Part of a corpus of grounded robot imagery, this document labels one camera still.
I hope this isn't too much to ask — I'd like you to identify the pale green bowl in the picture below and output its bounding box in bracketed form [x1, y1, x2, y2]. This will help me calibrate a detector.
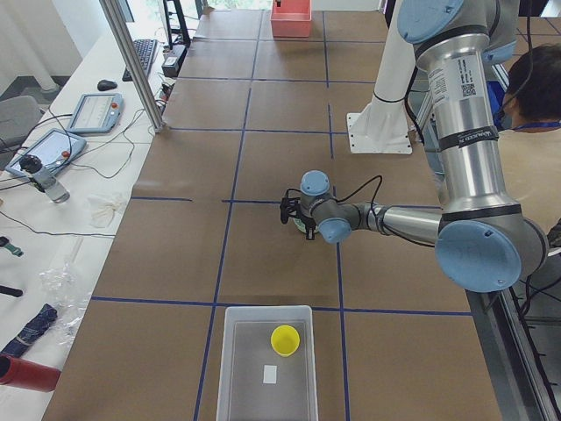
[293, 219, 307, 233]

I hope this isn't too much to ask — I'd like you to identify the clear plastic storage box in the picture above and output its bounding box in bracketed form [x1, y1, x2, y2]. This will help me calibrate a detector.
[216, 305, 319, 420]

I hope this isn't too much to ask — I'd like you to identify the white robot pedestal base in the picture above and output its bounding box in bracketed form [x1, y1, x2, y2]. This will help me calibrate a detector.
[347, 1, 415, 154]

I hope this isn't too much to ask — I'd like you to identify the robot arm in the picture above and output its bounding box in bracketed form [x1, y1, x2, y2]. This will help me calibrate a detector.
[282, 1, 548, 293]

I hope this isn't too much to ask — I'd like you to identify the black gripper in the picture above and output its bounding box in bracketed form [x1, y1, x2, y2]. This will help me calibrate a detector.
[297, 211, 317, 240]

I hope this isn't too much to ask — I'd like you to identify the teach pendant far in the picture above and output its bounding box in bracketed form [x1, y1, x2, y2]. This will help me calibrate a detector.
[67, 92, 124, 135]

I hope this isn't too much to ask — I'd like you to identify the red bottle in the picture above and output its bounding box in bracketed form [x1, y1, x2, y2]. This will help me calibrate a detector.
[1, 354, 60, 392]

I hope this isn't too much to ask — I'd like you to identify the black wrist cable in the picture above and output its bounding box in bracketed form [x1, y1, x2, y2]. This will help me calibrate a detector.
[284, 175, 439, 247]

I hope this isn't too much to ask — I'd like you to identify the teach pendant near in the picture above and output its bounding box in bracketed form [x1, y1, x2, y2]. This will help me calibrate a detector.
[4, 129, 87, 177]

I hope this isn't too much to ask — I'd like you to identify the yellow plastic cup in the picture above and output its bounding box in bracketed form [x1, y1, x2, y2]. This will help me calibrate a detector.
[270, 325, 301, 357]

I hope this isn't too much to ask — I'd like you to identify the black keyboard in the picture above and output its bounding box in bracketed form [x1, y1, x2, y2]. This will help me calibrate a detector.
[132, 39, 159, 77]

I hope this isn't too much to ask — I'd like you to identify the white crumpled cloth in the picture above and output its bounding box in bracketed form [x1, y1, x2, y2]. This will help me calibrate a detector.
[87, 193, 129, 228]

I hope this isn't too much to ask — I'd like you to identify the seated person beige shirt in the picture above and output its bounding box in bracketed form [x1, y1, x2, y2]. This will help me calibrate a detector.
[499, 44, 560, 234]

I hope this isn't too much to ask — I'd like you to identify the teach pendant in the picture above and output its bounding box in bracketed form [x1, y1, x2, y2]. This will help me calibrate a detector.
[67, 92, 124, 135]
[4, 129, 87, 177]

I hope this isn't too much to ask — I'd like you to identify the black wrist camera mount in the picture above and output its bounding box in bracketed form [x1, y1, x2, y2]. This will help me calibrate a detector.
[280, 188, 301, 225]

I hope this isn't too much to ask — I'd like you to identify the black computer mouse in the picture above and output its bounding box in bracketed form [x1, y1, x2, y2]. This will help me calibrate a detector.
[96, 79, 117, 92]

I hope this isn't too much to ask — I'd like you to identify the aluminium frame post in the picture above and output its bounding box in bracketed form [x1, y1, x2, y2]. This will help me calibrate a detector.
[99, 0, 165, 133]

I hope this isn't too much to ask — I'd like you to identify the clear water bottle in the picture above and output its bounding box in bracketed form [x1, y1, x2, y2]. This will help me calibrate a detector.
[19, 154, 70, 203]

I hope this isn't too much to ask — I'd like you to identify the pink plastic tray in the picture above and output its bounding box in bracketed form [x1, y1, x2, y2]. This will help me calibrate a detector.
[270, 0, 312, 38]

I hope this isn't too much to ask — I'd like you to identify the folded blue umbrella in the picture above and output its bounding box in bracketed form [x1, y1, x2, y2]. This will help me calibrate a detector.
[1, 303, 58, 358]

